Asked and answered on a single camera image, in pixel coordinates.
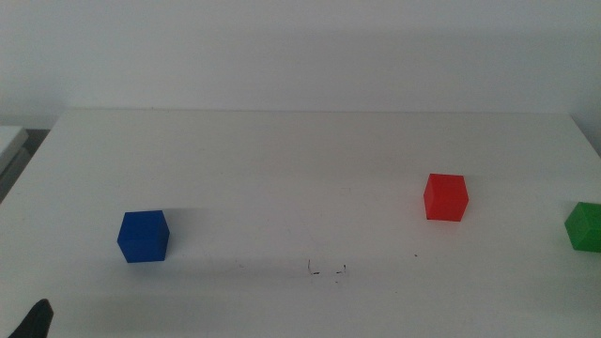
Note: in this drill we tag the green cube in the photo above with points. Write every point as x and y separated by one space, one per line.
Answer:
586 227

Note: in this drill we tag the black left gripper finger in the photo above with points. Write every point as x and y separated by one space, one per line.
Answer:
35 324

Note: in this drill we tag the red cube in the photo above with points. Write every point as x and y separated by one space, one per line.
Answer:
445 197

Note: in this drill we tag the blue cube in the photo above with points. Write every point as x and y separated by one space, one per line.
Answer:
143 237

